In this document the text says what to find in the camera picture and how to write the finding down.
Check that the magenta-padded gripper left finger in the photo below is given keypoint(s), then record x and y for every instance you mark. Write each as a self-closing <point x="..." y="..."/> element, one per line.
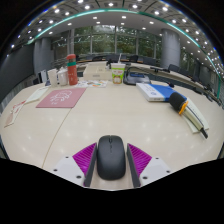
<point x="70" y="168"/>

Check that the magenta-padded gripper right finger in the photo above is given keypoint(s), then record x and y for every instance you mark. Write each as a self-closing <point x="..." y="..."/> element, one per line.
<point x="154" y="168"/>

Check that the black computer mouse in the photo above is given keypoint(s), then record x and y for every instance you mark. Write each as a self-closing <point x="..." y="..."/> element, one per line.
<point x="111" y="158"/>

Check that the pink mouse pad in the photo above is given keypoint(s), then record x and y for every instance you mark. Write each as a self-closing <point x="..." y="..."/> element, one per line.
<point x="61" y="97"/>

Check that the white notebook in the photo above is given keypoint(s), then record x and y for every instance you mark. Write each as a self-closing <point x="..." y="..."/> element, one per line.
<point x="200" y="115"/>

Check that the blue and white book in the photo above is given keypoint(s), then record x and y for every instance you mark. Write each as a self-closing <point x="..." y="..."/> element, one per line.
<point x="155" y="92"/>

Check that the red and white leaflet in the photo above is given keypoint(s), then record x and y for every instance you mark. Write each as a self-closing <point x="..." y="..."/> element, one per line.
<point x="14" y="114"/>

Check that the white printed paper sheet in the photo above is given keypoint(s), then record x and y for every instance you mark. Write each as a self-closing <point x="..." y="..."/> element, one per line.
<point x="36" y="95"/>

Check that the colourful sticker sheet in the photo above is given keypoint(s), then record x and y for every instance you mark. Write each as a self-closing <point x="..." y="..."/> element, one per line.
<point x="91" y="84"/>

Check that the black desk microphone console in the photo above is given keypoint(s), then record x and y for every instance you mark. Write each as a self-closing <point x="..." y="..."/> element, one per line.
<point x="136" y="79"/>

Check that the white lidded mug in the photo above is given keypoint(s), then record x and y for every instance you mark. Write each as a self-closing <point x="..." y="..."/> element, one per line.
<point x="63" y="77"/>

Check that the stacked white paper cups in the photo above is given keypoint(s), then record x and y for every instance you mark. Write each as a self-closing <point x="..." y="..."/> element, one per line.
<point x="52" y="77"/>

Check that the red drink bottle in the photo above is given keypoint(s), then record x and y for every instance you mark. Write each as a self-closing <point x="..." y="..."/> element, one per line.
<point x="72" y="71"/>

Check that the beige open box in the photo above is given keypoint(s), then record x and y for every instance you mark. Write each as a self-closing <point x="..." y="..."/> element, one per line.
<point x="96" y="72"/>

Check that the green printed paper cup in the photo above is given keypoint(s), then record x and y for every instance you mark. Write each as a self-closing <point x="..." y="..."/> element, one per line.
<point x="117" y="74"/>

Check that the dark office chairs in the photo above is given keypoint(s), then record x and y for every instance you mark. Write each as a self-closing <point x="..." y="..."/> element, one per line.
<point x="173" y="68"/>

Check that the ceiling lights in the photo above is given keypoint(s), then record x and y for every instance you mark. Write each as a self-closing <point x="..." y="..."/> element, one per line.
<point x="110" y="4"/>

